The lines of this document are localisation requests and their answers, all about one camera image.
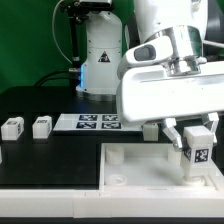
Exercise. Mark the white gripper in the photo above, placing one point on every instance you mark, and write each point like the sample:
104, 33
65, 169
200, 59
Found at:
149, 94

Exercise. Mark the white square table top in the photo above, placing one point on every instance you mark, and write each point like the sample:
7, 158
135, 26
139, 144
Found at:
128, 165

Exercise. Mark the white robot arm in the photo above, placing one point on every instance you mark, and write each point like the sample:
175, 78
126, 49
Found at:
183, 21

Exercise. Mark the marker plate with tags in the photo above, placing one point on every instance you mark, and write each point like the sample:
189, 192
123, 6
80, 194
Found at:
92, 122

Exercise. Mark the white L-shaped fence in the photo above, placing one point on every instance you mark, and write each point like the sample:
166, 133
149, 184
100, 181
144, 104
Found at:
185, 201

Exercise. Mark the white part at left edge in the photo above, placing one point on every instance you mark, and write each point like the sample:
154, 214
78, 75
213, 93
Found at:
1, 155

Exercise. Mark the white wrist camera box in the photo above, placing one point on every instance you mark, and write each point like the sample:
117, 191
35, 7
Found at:
153, 52

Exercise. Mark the black camera stand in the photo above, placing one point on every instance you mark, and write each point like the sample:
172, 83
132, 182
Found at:
77, 12

